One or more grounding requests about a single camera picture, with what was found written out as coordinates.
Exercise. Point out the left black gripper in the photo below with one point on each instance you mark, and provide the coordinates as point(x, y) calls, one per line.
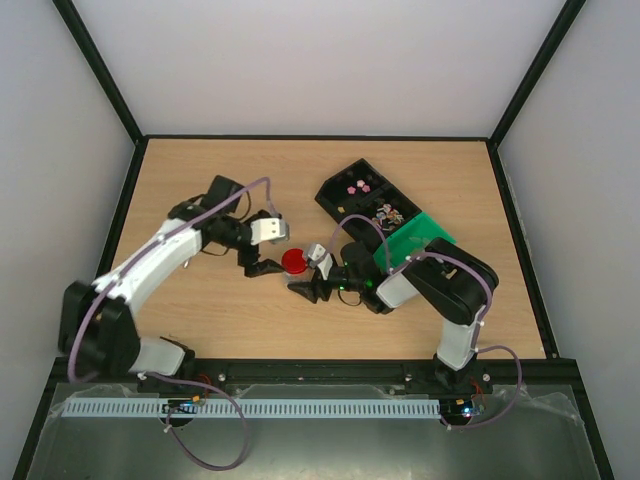
point(260, 268)

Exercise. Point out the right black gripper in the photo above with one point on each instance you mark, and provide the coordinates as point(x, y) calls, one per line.
point(325, 286)

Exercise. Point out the clear plastic jar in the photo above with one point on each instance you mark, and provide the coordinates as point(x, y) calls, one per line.
point(289, 278)

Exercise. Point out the red jar lid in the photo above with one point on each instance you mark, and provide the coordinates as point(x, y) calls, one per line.
point(294, 262)

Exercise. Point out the black bin with star candies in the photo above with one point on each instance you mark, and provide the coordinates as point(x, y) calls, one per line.
point(351, 189)

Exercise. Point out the green bin with gummies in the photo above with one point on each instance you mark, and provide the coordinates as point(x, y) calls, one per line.
point(406, 237)

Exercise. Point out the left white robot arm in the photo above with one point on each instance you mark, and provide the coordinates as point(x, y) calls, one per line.
point(97, 328)

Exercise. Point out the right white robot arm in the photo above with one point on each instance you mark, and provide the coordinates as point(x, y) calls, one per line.
point(456, 284)

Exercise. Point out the black bin with lollipops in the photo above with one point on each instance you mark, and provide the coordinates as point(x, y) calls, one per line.
point(388, 208)

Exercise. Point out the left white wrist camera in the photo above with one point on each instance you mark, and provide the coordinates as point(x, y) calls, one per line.
point(269, 229)

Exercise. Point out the light blue cable duct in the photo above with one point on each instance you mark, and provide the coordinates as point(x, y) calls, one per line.
point(253, 408)

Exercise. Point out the black front mounting rail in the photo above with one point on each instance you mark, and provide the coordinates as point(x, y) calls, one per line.
point(413, 377)

